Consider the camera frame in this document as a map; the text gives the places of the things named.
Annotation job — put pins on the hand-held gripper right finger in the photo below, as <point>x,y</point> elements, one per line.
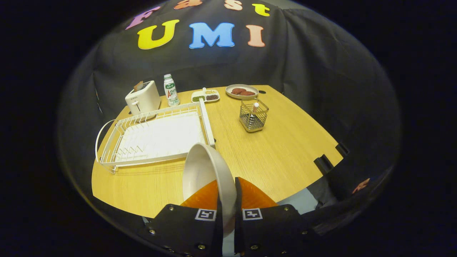
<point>238,214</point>

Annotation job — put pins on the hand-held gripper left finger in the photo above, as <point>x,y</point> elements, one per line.
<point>185,228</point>

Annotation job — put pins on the beige round plate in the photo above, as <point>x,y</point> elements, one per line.
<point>201,171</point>

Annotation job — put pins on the white divided dish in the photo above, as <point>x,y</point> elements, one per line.
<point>203,93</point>

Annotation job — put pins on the beige plate with meat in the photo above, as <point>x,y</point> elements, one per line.
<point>250,87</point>

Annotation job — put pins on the dark beans pile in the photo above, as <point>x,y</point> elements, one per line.
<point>212,97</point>

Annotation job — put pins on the brown meat patty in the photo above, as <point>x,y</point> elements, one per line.
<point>248,93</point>
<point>237,91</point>

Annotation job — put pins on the green beans pile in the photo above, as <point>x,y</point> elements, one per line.
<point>199,98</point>

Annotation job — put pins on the yellow beans pile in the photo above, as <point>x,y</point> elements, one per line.
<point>210,91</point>

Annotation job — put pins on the white toaster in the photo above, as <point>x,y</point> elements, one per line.
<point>144,100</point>

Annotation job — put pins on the white bottle with green label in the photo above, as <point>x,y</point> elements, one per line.
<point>171,91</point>

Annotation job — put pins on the brown toast slice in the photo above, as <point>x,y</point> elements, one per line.
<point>138,86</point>

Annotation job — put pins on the black backdrop cloth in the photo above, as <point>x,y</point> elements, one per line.
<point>303,71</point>

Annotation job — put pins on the black table bracket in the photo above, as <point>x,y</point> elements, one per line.
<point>323,165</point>
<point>342,149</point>

